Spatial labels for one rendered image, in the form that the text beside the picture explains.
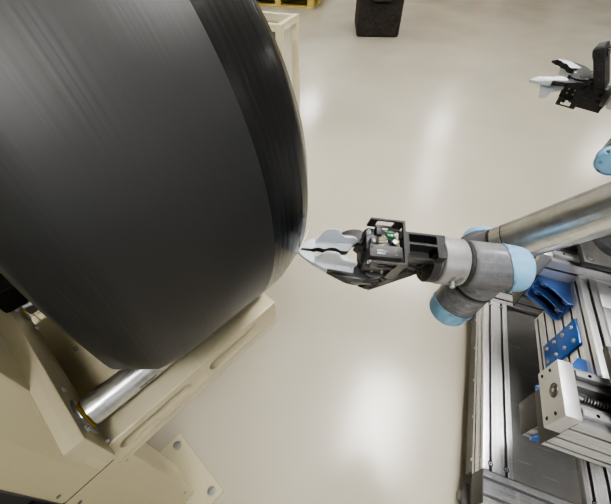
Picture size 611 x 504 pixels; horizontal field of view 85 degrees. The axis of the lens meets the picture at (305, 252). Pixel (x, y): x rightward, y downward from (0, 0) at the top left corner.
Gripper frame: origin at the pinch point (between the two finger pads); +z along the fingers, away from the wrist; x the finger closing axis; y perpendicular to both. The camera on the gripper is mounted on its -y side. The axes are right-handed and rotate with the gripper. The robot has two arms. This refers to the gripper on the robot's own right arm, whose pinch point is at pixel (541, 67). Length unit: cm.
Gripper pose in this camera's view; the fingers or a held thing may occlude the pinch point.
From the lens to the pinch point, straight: 135.5
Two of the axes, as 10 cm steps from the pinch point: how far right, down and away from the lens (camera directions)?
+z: -6.9, -5.3, 4.9
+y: 1.0, 6.1, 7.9
